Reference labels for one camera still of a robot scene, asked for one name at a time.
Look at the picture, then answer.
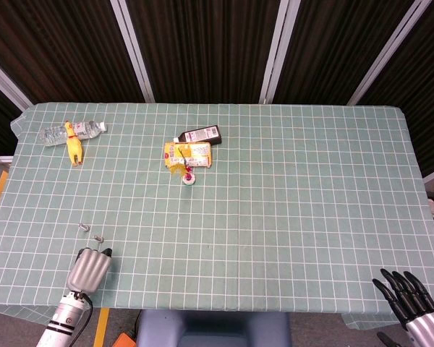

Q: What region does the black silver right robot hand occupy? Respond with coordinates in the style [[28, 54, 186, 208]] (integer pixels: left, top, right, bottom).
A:
[[372, 267, 434, 347]]

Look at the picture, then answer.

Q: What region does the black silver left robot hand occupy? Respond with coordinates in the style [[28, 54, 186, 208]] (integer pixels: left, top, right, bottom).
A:
[[66, 247, 114, 294]]

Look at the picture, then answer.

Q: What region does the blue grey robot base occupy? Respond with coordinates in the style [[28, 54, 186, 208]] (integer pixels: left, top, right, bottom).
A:
[[135, 309, 292, 347]]

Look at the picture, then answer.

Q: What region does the orange box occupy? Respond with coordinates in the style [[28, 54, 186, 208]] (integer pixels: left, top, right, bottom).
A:
[[111, 332, 138, 347]]

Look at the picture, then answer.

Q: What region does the yellow rubber chicken toy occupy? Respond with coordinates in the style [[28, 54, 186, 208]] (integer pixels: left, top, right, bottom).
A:
[[64, 121, 84, 167]]

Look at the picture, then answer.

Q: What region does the clear plastic water bottle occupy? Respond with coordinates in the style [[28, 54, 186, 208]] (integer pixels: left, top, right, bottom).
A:
[[39, 120, 109, 147]]

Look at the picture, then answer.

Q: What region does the yellow cardboard box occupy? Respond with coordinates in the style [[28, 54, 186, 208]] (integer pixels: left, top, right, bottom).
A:
[[163, 141, 213, 169]]

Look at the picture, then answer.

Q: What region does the green checkered tablecloth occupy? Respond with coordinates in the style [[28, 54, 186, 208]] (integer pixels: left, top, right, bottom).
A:
[[0, 102, 434, 330]]

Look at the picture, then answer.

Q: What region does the dark bottle with white label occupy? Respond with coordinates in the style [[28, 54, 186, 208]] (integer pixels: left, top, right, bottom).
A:
[[173, 125, 224, 147]]

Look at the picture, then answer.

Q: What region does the dark ribbed partition panel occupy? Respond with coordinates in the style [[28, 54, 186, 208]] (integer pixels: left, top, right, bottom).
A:
[[0, 0, 148, 106], [273, 0, 422, 106], [125, 0, 284, 105], [360, 0, 434, 178]]

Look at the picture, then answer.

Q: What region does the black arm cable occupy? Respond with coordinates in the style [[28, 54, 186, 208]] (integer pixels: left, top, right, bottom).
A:
[[70, 291, 94, 344]]

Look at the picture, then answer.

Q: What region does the thin dark floor cable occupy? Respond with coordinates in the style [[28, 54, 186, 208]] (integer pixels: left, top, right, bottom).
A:
[[128, 309, 140, 336]]

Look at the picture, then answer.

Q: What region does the white partition frame post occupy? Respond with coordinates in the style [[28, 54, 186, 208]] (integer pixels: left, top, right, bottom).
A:
[[259, 0, 294, 105], [110, 0, 156, 104], [346, 0, 434, 106], [0, 53, 34, 111]]

